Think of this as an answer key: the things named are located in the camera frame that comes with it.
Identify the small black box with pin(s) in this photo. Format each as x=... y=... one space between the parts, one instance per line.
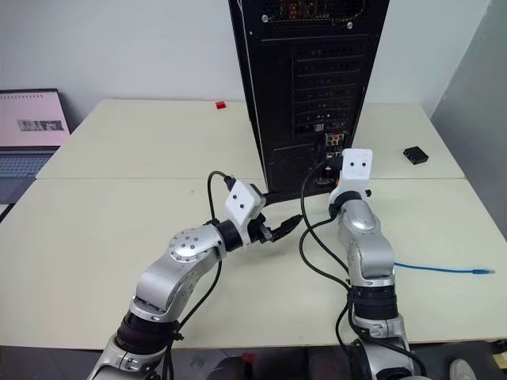
x=416 y=155

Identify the open grey laptop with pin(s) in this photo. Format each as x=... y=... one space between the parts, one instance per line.
x=29 y=134

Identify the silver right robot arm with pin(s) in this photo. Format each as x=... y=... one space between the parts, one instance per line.
x=366 y=245

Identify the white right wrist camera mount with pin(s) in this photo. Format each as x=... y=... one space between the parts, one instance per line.
x=356 y=168

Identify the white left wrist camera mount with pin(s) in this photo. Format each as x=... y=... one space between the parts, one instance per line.
x=242 y=204

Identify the small red block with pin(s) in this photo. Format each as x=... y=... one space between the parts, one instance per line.
x=220 y=105

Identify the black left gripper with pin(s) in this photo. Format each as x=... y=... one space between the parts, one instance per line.
x=258 y=230

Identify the white shoe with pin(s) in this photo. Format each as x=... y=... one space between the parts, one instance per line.
x=461 y=369

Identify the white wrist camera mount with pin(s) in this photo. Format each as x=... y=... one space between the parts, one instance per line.
x=356 y=168
x=242 y=204

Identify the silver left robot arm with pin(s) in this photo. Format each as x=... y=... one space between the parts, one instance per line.
x=178 y=269

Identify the black computer tower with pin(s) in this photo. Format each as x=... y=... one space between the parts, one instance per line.
x=313 y=79

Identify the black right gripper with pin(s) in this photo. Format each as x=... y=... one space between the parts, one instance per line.
x=332 y=175

